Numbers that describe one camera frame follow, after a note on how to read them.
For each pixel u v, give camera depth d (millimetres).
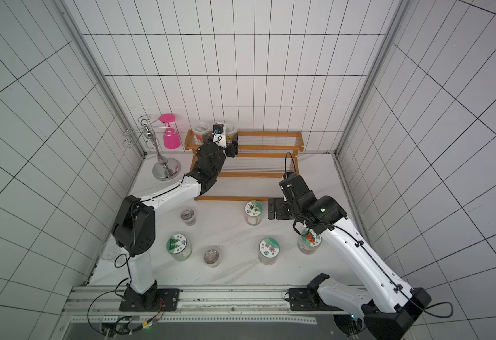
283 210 629
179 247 773
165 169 1108
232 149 759
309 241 787
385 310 380
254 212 867
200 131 813
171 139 1035
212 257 779
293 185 502
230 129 806
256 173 898
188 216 884
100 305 673
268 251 761
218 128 699
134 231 486
